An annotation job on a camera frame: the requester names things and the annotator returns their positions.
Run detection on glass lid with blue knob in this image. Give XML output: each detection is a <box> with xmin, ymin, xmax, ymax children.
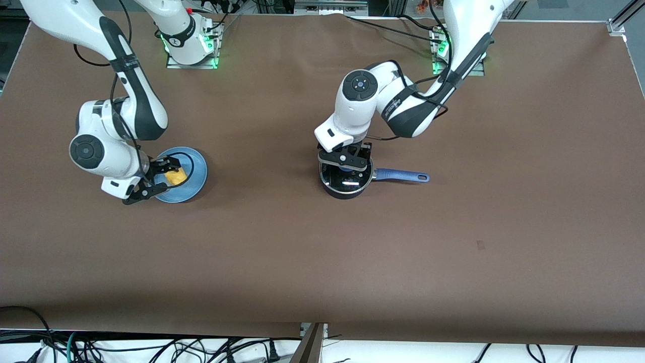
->
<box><xmin>320</xmin><ymin>156</ymin><xmax>374</xmax><ymax>195</ymax></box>

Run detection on blue round plate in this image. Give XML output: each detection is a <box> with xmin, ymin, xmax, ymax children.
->
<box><xmin>151</xmin><ymin>146</ymin><xmax>208</xmax><ymax>204</ymax></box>

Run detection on brown table cover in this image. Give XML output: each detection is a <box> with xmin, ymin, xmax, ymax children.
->
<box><xmin>0</xmin><ymin>9</ymin><xmax>645</xmax><ymax>347</ymax></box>

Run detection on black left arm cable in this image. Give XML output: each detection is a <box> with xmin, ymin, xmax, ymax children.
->
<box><xmin>368</xmin><ymin>0</ymin><xmax>454</xmax><ymax>143</ymax></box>

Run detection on dark pot with blue handle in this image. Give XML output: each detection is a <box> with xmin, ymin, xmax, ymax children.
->
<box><xmin>319</xmin><ymin>151</ymin><xmax>430</xmax><ymax>200</ymax></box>

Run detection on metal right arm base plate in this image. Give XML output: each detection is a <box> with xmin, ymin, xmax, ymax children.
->
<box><xmin>166</xmin><ymin>19</ymin><xmax>221</xmax><ymax>70</ymax></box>

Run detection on black cable on table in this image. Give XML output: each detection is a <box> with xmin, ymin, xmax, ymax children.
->
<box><xmin>398</xmin><ymin>14</ymin><xmax>444</xmax><ymax>32</ymax></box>
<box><xmin>345</xmin><ymin>15</ymin><xmax>446</xmax><ymax>45</ymax></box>

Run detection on aluminium profile rail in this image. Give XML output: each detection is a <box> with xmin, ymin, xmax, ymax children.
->
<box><xmin>294</xmin><ymin>0</ymin><xmax>369</xmax><ymax>16</ymax></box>

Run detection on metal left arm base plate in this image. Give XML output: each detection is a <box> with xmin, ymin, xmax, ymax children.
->
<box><xmin>431</xmin><ymin>25</ymin><xmax>486</xmax><ymax>77</ymax></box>

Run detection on black looping floor cable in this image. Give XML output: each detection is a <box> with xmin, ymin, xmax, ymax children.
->
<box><xmin>0</xmin><ymin>306</ymin><xmax>57</xmax><ymax>363</ymax></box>

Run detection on black base connector cable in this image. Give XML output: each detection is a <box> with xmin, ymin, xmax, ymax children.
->
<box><xmin>206</xmin><ymin>0</ymin><xmax>241</xmax><ymax>39</ymax></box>

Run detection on grey metal frame post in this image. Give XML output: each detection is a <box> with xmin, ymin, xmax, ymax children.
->
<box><xmin>290</xmin><ymin>323</ymin><xmax>329</xmax><ymax>363</ymax></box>

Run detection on aluminium corner bracket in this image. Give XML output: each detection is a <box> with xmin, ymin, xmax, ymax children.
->
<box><xmin>607</xmin><ymin>0</ymin><xmax>645</xmax><ymax>36</ymax></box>

